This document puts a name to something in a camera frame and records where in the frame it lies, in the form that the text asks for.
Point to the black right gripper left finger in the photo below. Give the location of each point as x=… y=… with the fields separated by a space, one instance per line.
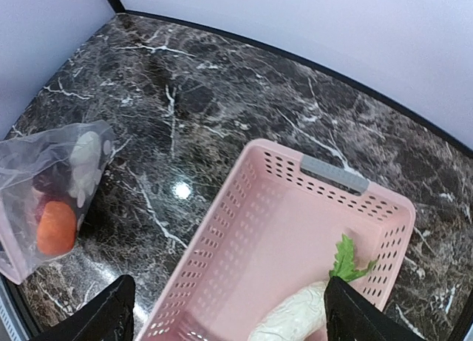
x=108 y=316

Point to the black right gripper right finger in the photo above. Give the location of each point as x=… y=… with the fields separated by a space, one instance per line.
x=351 y=317

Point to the small green radish leaf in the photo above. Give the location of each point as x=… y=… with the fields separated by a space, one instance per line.
x=344 y=265

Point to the wrinkled white radish toy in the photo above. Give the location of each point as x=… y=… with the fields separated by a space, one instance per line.
x=296 y=317

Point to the orange fruit toy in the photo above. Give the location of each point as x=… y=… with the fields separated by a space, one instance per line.
x=57 y=229

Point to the clear zip top bag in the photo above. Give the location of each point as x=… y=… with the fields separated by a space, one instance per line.
x=22 y=158

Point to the smooth white radish toy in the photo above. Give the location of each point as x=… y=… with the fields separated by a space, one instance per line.
x=84 y=160

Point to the red round fruit toy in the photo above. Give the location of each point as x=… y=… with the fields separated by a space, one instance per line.
x=39 y=208

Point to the pink plastic basket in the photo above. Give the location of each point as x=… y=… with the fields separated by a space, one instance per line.
x=272 y=230

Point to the white slotted cable duct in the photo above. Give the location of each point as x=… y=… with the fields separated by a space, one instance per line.
x=9 y=325

